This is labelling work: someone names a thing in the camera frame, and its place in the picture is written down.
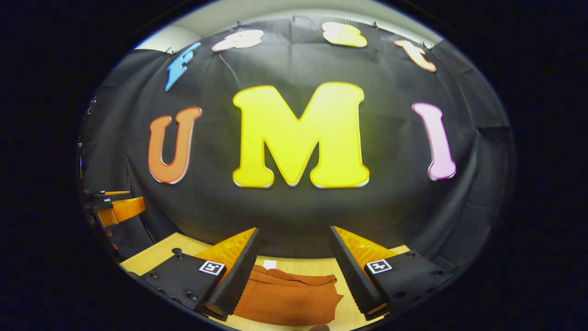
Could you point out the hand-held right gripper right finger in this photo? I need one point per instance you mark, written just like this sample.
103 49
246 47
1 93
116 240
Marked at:
351 271

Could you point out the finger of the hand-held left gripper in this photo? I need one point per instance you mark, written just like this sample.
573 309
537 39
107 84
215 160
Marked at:
98 196
124 210

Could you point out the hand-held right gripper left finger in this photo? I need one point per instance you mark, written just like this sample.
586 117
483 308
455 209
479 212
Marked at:
236 276

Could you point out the orange button-up garment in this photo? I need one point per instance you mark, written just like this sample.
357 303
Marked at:
285 299

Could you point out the black backdrop cloth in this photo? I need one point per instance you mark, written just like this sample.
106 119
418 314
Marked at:
390 138

